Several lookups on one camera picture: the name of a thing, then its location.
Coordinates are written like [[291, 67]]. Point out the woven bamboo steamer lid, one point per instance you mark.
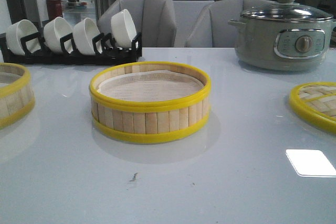
[[315, 103]]

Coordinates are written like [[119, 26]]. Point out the bamboo steamer drawer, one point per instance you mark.
[[17, 99], [150, 122]]

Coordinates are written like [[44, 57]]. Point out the cloth liner in centre drawer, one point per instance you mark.
[[150, 86]]

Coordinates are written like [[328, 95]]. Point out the cloth liner in drawer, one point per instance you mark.
[[150, 86], [8, 78]]

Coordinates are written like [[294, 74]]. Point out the black bowl rack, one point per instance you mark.
[[106, 53]]

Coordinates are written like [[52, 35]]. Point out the right grey chair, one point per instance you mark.
[[211, 28]]

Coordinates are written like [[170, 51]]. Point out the grey chair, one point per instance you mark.
[[154, 19], [211, 28]]

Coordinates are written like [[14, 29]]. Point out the white bowl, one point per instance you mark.
[[53, 31], [123, 28], [83, 33], [16, 32]]

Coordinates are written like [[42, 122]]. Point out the left grey chair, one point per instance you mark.
[[154, 19]]

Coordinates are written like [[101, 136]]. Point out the grey-green electric cooking pot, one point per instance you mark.
[[284, 46]]

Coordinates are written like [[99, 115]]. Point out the red bin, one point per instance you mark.
[[54, 9]]

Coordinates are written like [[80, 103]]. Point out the glass pot lid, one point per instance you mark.
[[287, 11]]

